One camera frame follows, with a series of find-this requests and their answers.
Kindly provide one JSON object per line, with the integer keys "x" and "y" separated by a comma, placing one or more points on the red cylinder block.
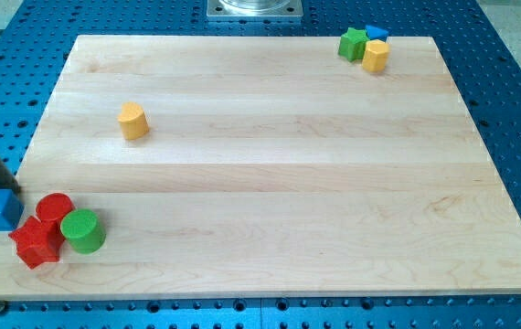
{"x": 54, "y": 207}

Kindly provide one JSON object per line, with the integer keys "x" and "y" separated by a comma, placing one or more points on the blue triangle block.
{"x": 376, "y": 33}

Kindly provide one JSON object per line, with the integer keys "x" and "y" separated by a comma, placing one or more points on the left board stop screw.
{"x": 3, "y": 306}

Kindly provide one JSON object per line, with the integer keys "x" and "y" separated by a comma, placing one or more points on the yellow hexagon block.
{"x": 376, "y": 55}

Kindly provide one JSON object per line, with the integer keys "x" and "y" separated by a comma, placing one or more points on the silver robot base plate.
{"x": 254, "y": 8}

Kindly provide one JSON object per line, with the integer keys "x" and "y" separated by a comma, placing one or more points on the green star block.
{"x": 352, "y": 44}

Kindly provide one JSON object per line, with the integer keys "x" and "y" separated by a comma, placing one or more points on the green cylinder block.
{"x": 83, "y": 230}

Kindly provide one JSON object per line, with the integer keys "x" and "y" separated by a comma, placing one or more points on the red star block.
{"x": 37, "y": 242}

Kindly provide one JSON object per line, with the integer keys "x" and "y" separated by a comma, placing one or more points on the light wooden board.
{"x": 272, "y": 168}

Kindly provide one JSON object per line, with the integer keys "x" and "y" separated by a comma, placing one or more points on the yellow heart block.
{"x": 132, "y": 121}

